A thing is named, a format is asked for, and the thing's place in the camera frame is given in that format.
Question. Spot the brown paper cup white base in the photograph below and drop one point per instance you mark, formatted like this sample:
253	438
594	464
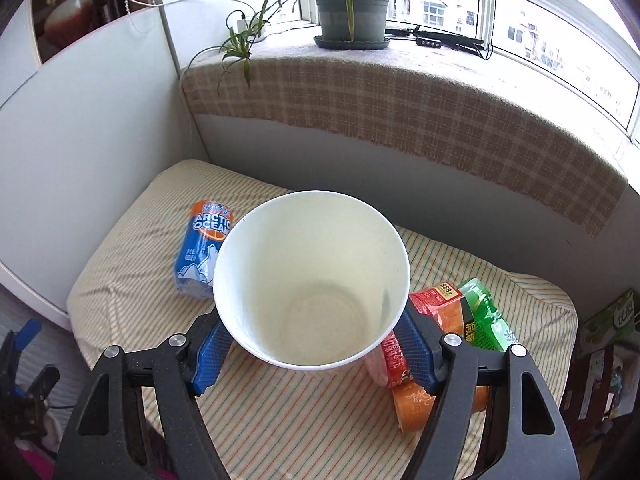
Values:
413	406

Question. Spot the black power strip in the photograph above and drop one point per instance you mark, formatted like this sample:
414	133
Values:
437	40

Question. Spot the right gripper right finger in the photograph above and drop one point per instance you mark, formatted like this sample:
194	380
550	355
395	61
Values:
524	436

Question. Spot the plaid beige windowsill cloth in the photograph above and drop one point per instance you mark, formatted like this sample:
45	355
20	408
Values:
416	109

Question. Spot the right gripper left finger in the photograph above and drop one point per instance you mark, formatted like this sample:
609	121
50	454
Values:
107	437

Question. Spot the red white vase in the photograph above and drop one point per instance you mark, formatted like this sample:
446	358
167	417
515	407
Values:
68	21

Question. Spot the potted spider plant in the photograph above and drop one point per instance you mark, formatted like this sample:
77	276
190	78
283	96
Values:
345	24

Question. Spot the green snack bag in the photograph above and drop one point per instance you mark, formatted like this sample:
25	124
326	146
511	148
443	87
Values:
492	332

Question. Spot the blue orange plastic bottle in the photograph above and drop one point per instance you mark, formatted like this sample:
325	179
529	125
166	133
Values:
209	225

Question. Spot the dark cardboard box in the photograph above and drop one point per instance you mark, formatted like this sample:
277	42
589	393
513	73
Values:
600	388

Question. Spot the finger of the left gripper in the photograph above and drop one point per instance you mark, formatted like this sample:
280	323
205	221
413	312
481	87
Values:
23	338

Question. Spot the green white paper bag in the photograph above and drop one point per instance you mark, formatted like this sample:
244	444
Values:
616	324

